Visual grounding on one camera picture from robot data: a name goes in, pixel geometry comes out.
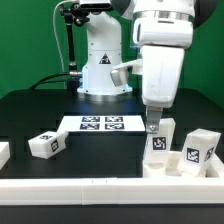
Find white fence bar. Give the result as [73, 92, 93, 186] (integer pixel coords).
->
[0, 142, 10, 170]
[0, 178, 224, 205]
[206, 154, 224, 178]

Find white round stool seat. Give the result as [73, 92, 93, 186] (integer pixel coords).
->
[142, 150, 209, 179]

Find white front fence bar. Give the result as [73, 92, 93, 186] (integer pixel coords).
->
[0, 178, 224, 205]

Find grey cable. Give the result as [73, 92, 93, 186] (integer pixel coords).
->
[52, 0, 79, 74]

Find black cables on table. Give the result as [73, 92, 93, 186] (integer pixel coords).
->
[29, 72, 83, 90]

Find white left fence bar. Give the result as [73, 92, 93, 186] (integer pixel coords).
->
[0, 142, 10, 170]

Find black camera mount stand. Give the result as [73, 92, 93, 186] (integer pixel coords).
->
[60, 3, 90, 91]

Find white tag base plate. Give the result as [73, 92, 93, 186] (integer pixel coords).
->
[58, 115, 145, 132]

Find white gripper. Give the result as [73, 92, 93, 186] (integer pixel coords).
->
[111, 17, 193, 134]

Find white right fence bar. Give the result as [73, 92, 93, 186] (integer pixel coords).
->
[206, 154, 224, 178]

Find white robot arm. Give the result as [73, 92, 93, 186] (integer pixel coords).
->
[80, 0, 218, 133]

